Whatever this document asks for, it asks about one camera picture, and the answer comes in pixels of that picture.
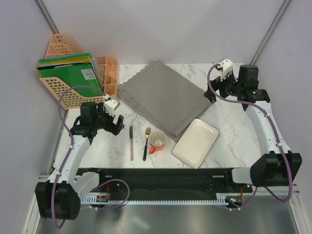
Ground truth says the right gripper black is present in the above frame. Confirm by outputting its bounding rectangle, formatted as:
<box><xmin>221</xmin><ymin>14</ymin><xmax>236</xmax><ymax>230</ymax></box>
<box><xmin>204</xmin><ymin>69</ymin><xmax>244</xmax><ymax>103</ymax></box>

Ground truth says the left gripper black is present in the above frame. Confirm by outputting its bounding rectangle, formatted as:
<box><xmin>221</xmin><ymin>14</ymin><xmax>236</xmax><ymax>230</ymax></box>
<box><xmin>93</xmin><ymin>102</ymin><xmax>123</xmax><ymax>136</ymax></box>

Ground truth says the knife pink handle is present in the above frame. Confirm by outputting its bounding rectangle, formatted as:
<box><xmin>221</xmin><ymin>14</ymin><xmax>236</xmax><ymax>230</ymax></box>
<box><xmin>129</xmin><ymin>126</ymin><xmax>134</xmax><ymax>161</ymax></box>

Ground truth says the gold fork green handle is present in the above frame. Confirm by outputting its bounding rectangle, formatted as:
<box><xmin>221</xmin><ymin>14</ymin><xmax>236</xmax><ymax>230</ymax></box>
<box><xmin>143</xmin><ymin>127</ymin><xmax>151</xmax><ymax>161</ymax></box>

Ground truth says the grey placemat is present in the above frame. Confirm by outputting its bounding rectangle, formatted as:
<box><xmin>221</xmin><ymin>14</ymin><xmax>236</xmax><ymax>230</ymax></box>
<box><xmin>118</xmin><ymin>61</ymin><xmax>211</xmax><ymax>142</ymax></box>

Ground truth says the orange mug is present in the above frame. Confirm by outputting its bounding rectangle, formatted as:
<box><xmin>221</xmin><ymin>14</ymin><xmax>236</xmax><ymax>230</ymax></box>
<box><xmin>149</xmin><ymin>130</ymin><xmax>167</xmax><ymax>154</ymax></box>

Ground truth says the white rectangular plate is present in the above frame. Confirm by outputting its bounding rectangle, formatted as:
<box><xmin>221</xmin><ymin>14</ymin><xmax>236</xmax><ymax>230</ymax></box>
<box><xmin>172</xmin><ymin>118</ymin><xmax>219</xmax><ymax>169</ymax></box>

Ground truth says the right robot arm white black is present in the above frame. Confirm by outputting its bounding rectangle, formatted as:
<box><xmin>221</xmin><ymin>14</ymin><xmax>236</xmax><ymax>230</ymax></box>
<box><xmin>204</xmin><ymin>59</ymin><xmax>302</xmax><ymax>202</ymax></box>

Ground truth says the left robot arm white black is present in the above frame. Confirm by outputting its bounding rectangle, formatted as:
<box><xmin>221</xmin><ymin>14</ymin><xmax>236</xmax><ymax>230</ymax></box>
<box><xmin>35</xmin><ymin>98</ymin><xmax>124</xmax><ymax>220</ymax></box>

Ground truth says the peach file organizer rack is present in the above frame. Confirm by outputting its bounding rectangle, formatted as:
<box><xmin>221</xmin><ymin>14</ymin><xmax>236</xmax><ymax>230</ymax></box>
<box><xmin>37</xmin><ymin>34</ymin><xmax>119</xmax><ymax>110</ymax></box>

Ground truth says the green folder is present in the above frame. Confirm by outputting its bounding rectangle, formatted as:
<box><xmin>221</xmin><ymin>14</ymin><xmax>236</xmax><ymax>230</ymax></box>
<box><xmin>37</xmin><ymin>63</ymin><xmax>102</xmax><ymax>89</ymax></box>

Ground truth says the yellow folder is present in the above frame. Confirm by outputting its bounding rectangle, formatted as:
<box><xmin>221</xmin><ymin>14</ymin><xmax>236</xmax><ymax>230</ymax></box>
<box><xmin>38</xmin><ymin>53</ymin><xmax>93</xmax><ymax>66</ymax></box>

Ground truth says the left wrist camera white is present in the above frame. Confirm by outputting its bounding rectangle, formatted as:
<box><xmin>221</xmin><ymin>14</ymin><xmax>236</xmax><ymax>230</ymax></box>
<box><xmin>103</xmin><ymin>98</ymin><xmax>120</xmax><ymax>116</ymax></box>

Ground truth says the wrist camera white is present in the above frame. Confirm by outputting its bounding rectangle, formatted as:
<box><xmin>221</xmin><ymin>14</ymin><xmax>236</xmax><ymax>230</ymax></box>
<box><xmin>216</xmin><ymin>58</ymin><xmax>233</xmax><ymax>81</ymax></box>
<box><xmin>103</xmin><ymin>98</ymin><xmax>120</xmax><ymax>116</ymax></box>

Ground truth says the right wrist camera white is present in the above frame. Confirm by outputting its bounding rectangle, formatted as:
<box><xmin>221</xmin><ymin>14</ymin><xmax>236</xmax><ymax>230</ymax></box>
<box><xmin>216</xmin><ymin>58</ymin><xmax>233</xmax><ymax>81</ymax></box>

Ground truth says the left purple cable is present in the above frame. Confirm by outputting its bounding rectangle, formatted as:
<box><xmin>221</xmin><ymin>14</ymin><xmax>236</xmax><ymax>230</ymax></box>
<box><xmin>51</xmin><ymin>85</ymin><xmax>109</xmax><ymax>230</ymax></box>

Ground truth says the purple cable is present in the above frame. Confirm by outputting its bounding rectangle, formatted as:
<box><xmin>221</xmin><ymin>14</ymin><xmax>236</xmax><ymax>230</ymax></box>
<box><xmin>207</xmin><ymin>63</ymin><xmax>293</xmax><ymax>212</ymax></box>
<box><xmin>51</xmin><ymin>85</ymin><xmax>109</xmax><ymax>230</ymax></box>

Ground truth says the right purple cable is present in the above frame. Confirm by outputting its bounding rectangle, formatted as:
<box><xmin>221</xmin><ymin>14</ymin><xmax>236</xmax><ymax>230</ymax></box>
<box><xmin>207</xmin><ymin>63</ymin><xmax>293</xmax><ymax>212</ymax></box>

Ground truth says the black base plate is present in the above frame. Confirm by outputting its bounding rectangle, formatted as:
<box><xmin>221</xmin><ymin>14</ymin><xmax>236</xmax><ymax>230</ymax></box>
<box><xmin>77</xmin><ymin>168</ymin><xmax>253</xmax><ymax>198</ymax></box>

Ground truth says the aluminium rail profile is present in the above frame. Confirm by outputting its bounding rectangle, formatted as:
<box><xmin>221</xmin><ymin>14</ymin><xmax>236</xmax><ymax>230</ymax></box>
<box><xmin>38</xmin><ymin>174</ymin><xmax>302</xmax><ymax>195</ymax></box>

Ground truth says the white cable duct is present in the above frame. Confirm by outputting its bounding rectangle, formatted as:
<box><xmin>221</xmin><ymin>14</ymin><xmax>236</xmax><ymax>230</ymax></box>
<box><xmin>81</xmin><ymin>193</ymin><xmax>229</xmax><ymax>206</ymax></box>

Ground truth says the right aluminium frame post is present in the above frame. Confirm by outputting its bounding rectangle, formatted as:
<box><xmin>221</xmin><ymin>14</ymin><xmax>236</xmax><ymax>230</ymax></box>
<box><xmin>249</xmin><ymin>0</ymin><xmax>293</xmax><ymax>65</ymax></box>

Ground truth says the aluminium frame post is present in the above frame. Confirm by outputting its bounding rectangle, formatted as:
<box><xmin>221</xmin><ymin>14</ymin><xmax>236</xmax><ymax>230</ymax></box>
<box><xmin>34</xmin><ymin>0</ymin><xmax>59</xmax><ymax>34</ymax></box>
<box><xmin>249</xmin><ymin>0</ymin><xmax>293</xmax><ymax>65</ymax></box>

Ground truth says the left aluminium frame post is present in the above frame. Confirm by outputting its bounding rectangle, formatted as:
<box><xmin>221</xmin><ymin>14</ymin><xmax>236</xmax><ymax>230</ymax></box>
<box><xmin>34</xmin><ymin>0</ymin><xmax>59</xmax><ymax>34</ymax></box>

